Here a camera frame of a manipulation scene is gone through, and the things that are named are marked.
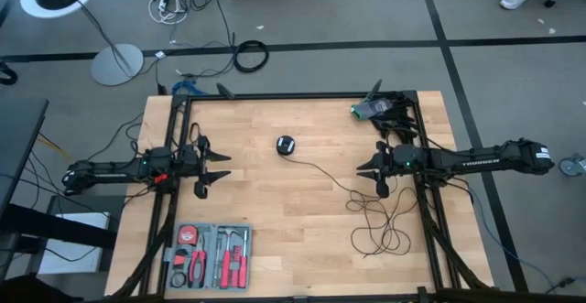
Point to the black floor object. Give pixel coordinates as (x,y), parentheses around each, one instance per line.
(7,76)

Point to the black tape roll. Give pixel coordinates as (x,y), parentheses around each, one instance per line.
(172,280)

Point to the white round floor lamp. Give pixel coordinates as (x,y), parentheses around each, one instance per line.
(114,65)

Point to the black floor beam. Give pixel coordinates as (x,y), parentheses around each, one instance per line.
(55,227)

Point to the white power strip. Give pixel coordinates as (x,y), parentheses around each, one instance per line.
(163,2)

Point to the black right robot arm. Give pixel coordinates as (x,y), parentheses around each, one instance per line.
(480,161)

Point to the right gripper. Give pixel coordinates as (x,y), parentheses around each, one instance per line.
(407,159)

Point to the black clamp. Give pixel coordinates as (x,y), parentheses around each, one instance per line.
(225,91)
(373,91)

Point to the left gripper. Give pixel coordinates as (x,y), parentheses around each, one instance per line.
(197,165)

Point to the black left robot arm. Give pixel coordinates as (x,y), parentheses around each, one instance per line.
(114,170)

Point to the grey caster wheel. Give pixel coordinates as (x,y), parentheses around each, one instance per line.
(572,165)

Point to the grey plastic tray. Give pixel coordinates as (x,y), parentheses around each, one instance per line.
(210,243)

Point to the red utility knife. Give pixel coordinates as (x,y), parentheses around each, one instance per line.
(180,259)

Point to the white box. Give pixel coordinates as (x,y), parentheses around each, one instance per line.
(68,262)

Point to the red tape measure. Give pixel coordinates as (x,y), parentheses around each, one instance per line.
(187,235)

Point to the red bit holder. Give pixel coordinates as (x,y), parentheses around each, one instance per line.
(234,257)

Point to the grey green work glove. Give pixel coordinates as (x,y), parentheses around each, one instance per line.
(373,108)

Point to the black desk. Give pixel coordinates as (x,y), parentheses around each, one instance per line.
(18,147)

